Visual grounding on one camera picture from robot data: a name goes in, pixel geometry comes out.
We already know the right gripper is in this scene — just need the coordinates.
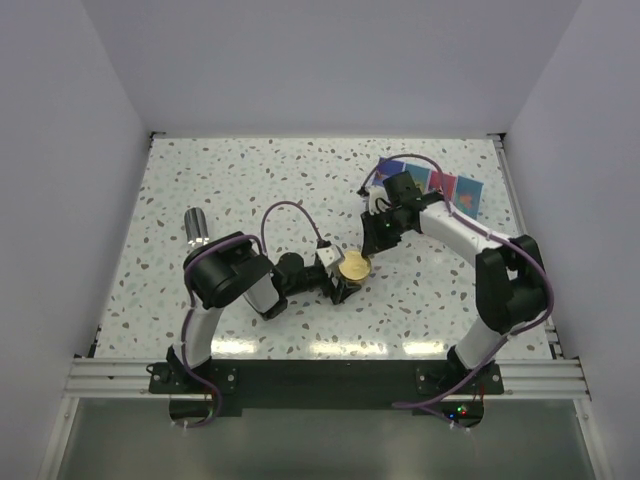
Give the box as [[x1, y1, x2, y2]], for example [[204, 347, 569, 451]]
[[360, 208, 410, 259]]

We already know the gold jar lid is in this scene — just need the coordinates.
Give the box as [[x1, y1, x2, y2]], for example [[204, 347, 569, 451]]
[[338, 250, 372, 283]]

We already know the purple candy box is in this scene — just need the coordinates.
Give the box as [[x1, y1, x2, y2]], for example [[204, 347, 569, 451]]
[[372, 157, 405, 186]]

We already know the pink candy box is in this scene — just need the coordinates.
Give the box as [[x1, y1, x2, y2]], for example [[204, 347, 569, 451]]
[[427, 171, 457, 201]]

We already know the light blue candy box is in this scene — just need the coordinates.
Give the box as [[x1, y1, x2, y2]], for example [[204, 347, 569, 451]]
[[453, 176, 484, 219]]

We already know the metal scoop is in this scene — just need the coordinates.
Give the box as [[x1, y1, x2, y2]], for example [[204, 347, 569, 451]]
[[184, 207, 210, 248]]

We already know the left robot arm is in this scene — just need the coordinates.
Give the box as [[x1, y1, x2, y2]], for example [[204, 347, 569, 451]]
[[167, 232, 363, 392]]

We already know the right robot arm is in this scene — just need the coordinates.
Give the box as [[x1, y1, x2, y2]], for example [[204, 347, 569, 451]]
[[358, 172, 552, 393]]

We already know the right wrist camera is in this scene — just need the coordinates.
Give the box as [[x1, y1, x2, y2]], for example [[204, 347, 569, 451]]
[[357, 185, 391, 215]]

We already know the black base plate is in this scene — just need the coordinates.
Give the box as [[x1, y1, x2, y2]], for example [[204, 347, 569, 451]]
[[149, 357, 506, 421]]

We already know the aluminium frame rail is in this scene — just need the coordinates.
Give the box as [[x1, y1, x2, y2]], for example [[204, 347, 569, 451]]
[[494, 134, 601, 480]]

